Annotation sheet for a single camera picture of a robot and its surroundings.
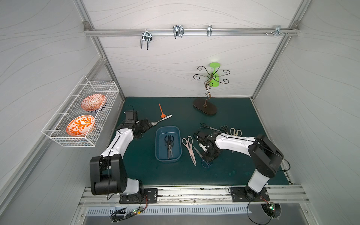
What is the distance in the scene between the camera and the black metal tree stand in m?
0.92

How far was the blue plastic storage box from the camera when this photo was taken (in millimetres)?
877

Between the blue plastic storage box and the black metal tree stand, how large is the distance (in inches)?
11.8
